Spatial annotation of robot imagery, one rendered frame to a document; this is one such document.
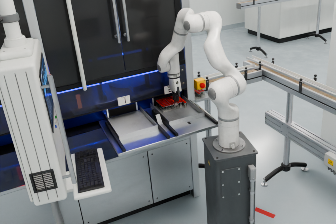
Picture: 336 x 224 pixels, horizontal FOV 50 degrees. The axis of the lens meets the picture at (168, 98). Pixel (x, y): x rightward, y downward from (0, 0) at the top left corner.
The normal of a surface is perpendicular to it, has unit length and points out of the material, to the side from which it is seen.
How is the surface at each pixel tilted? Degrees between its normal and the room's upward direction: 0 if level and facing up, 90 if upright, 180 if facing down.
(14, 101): 90
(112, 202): 90
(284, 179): 0
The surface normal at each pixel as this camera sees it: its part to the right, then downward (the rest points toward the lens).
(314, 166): -0.08, -0.91
